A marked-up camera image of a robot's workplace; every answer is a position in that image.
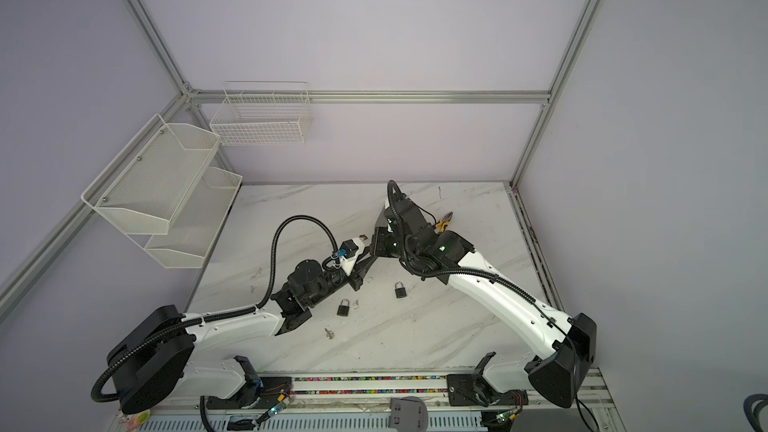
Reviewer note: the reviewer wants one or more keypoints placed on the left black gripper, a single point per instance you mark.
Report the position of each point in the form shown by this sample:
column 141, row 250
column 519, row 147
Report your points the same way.
column 359, row 273

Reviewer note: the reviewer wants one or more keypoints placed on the white wire basket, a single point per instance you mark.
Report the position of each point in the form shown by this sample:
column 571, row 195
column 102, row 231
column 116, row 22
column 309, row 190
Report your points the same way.
column 260, row 113

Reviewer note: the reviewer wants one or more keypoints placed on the yellow black pliers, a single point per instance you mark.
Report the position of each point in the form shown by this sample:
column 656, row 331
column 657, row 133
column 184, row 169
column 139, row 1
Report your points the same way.
column 443, row 223

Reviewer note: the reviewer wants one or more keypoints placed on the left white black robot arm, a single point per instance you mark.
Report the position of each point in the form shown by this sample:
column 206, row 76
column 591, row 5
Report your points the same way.
column 176, row 355

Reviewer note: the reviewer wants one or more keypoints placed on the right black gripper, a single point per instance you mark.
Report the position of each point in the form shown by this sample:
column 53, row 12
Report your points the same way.
column 376, row 241

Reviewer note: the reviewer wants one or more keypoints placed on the pink small object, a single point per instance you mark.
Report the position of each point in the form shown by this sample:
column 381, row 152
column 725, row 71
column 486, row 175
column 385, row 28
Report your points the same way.
column 133, row 422

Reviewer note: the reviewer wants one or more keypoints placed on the black padlock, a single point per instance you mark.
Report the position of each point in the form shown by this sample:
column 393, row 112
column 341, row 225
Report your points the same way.
column 344, row 308
column 400, row 290

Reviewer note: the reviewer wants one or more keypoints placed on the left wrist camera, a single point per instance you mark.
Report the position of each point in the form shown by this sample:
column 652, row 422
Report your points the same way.
column 350, row 250

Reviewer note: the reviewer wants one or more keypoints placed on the aluminium frame rail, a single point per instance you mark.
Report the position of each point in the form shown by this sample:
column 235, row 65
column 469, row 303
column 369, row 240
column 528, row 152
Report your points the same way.
column 380, row 97

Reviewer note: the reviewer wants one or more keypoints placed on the lower white mesh shelf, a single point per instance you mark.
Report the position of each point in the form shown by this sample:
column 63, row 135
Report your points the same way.
column 192, row 235

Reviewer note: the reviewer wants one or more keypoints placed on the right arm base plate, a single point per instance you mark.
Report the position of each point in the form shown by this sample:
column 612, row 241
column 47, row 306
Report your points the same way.
column 472, row 389

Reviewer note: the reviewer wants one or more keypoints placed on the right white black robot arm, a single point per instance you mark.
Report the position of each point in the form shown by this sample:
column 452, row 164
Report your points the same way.
column 563, row 346

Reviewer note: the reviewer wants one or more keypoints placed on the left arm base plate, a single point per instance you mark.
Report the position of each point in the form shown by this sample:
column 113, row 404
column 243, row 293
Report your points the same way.
column 258, row 392

